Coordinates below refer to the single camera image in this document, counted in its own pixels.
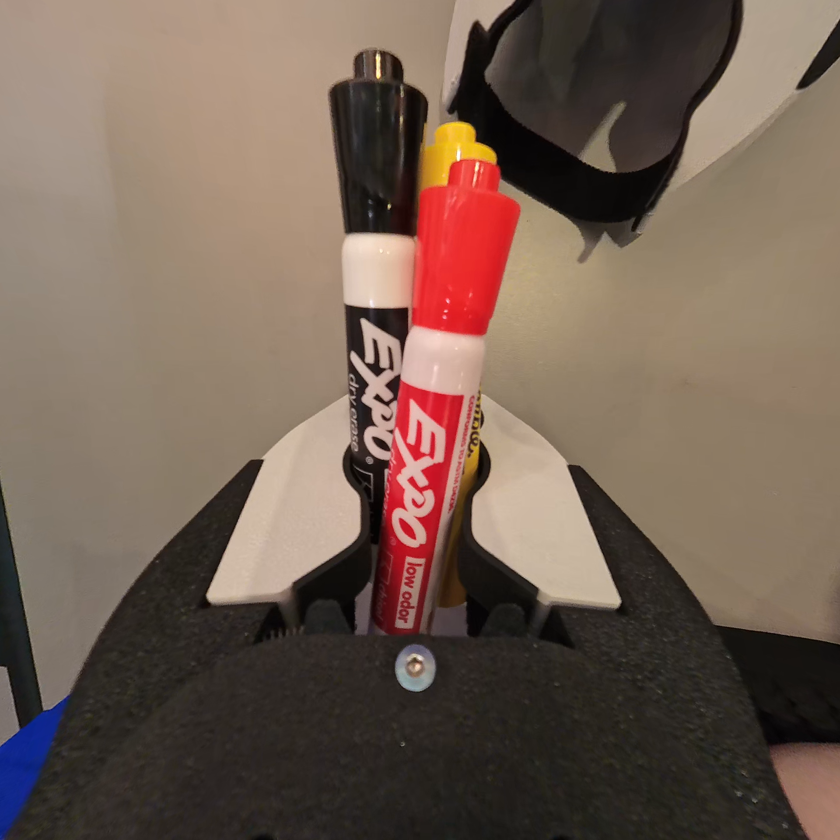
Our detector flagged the dark metal bar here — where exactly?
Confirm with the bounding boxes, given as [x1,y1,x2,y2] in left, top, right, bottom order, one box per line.
[0,479,43,729]

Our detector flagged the person's left forearm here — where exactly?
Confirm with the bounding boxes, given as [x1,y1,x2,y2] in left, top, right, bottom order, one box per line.
[768,742,840,840]

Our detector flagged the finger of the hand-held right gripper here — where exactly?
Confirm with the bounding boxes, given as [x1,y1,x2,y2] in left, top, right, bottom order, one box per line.
[443,0,840,249]

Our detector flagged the black dry-erase marker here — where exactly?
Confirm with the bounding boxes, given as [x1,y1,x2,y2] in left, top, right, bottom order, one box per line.
[328,49,429,546]

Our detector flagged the blue plastic bin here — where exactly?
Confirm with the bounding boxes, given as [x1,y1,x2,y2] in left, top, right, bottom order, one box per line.
[0,696,70,840]

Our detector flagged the red dry-erase marker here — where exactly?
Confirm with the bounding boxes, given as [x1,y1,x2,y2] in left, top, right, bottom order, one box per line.
[367,157,522,637]

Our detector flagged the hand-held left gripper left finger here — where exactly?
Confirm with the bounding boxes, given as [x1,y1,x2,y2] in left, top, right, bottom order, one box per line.
[205,397,378,631]

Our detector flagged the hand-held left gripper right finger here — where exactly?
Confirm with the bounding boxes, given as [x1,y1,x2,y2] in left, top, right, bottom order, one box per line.
[458,400,623,639]

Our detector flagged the yellow highlighter marker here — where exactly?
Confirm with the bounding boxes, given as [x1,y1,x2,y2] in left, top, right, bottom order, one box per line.
[419,120,498,608]

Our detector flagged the black hook-and-loop strap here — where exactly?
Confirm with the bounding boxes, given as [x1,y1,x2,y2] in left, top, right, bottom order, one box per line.
[455,0,746,227]

